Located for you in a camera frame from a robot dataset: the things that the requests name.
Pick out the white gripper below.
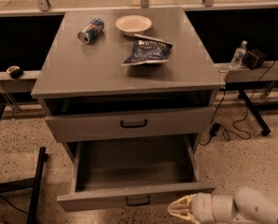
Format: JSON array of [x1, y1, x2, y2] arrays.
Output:
[[167, 193, 238, 224]]

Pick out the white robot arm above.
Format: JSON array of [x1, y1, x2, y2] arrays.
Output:
[[168, 187, 278, 224]]

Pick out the grey bottom drawer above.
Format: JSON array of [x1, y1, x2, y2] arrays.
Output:
[[57, 134, 215, 212]]

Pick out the grey drawer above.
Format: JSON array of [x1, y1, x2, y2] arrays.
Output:
[[57, 134, 215, 212], [46, 106, 215, 143]]

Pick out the grey middle drawer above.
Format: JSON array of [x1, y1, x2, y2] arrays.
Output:
[[46, 106, 215, 143]]

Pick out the grey drawer cabinet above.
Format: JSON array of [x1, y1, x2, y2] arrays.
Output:
[[32, 7, 224, 156]]

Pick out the black metal stand left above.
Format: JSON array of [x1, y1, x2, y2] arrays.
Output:
[[0, 147, 48, 224]]

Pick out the blue chip bag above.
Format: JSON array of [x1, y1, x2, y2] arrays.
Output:
[[122, 35, 173, 66]]

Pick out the clear plastic water bottle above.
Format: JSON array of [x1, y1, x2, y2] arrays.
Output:
[[229, 40, 247, 69]]

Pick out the small black box speaker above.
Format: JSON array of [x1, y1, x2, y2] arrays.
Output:
[[243, 49, 267, 70]]

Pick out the blue silver drink can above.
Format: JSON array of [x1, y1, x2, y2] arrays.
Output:
[[77, 18, 104, 45]]

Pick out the black yellow tape measure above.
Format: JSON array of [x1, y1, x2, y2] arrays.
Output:
[[7, 65, 23, 78]]

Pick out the black power adapter with cable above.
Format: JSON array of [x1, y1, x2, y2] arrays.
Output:
[[199, 61, 276, 147]]

